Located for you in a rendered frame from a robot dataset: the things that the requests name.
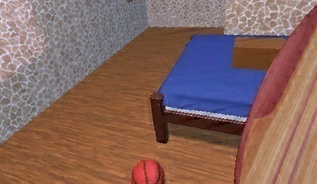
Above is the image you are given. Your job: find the red basketball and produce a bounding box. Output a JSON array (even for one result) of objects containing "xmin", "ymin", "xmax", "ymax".
[{"xmin": 128, "ymin": 156, "xmax": 167, "ymax": 184}]

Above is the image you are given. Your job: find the round wooden table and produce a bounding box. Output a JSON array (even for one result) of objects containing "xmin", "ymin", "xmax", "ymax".
[{"xmin": 210, "ymin": 0, "xmax": 317, "ymax": 184}]

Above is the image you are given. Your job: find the blue bed with wooden frame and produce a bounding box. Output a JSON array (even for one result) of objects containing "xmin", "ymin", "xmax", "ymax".
[{"xmin": 142, "ymin": 23, "xmax": 301, "ymax": 147}]

